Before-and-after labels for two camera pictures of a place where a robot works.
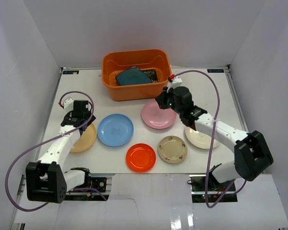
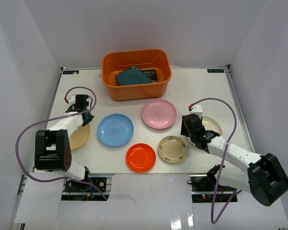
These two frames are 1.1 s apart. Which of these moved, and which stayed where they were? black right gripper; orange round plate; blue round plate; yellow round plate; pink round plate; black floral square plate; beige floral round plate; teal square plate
Moved: black right gripper; black floral square plate; yellow round plate
Stayed: teal square plate; beige floral round plate; orange round plate; blue round plate; pink round plate
